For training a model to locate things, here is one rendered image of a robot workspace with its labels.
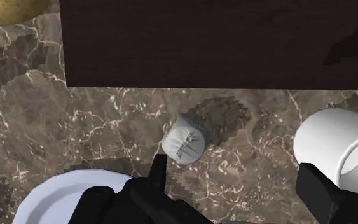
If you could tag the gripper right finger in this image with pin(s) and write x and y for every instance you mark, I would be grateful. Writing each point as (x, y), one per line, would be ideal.
(324, 195)

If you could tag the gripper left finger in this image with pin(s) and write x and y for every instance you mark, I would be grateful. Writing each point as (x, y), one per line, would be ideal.
(147, 198)

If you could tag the white mug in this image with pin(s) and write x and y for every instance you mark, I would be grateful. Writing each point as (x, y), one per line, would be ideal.
(336, 145)

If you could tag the small grey cylinder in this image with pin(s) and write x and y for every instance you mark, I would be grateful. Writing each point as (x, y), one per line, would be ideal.
(185, 139)

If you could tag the white plate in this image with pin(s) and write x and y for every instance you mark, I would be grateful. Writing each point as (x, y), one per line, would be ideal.
(57, 198)

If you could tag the yellow potato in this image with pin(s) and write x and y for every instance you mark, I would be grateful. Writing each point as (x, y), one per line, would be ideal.
(8, 11)

